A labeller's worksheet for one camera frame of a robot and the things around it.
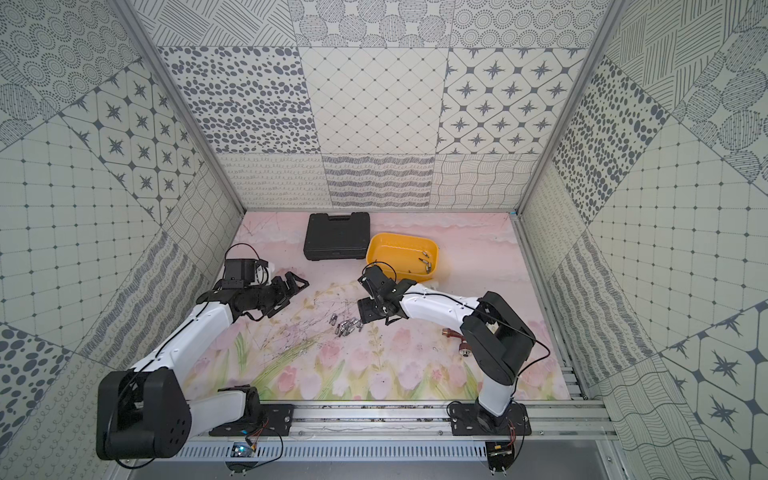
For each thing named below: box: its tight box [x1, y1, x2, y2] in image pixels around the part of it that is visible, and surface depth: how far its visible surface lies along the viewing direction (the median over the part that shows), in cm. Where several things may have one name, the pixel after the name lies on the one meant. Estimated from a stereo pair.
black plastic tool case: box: [303, 212, 370, 261], surface depth 110 cm
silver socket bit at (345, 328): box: [337, 321, 355, 337], surface depth 92 cm
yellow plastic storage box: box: [366, 232, 439, 282], surface depth 109 cm
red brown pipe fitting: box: [442, 328, 472, 357], surface depth 87 cm
